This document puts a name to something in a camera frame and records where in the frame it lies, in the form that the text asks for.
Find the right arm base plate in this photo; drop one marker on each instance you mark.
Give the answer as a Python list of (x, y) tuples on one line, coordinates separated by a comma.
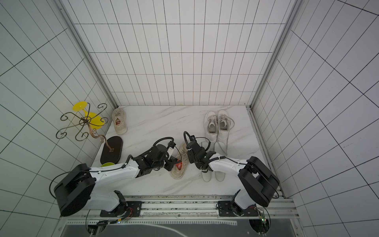
[(231, 209)]

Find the green plastic bowl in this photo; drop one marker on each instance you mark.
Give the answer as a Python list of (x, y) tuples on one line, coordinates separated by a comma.
[(107, 164)]

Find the dark oval stand base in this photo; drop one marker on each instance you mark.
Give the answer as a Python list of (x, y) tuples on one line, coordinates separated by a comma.
[(112, 150)]

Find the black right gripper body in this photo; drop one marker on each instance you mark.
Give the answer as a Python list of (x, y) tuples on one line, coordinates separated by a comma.
[(189, 155)]

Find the beige sneaker red label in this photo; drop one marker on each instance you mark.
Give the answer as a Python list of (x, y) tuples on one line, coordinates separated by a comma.
[(179, 169), (119, 121)]

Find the yellow plastic funnel cup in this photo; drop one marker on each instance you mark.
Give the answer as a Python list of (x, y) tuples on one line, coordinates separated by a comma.
[(94, 120)]

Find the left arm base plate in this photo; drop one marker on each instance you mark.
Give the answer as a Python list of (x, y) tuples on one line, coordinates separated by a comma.
[(127, 209)]

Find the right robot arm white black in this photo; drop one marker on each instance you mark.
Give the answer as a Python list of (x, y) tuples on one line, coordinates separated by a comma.
[(259, 183)]

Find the scrolled metal wire stand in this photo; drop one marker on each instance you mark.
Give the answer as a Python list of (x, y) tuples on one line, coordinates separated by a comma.
[(85, 131)]

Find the aluminium mounting rail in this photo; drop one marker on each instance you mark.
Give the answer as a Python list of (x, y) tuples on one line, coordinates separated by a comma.
[(193, 207)]

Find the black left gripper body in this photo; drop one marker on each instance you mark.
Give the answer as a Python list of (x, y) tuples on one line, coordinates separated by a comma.
[(165, 163)]

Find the white leather sneaker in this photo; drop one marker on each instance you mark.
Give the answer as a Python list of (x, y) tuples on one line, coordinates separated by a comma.
[(211, 126), (225, 124)]

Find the grey shoe insole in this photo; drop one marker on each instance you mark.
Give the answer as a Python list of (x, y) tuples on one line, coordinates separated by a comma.
[(206, 174), (220, 148)]

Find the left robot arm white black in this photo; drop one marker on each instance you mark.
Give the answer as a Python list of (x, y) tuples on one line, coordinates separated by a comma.
[(86, 188)]

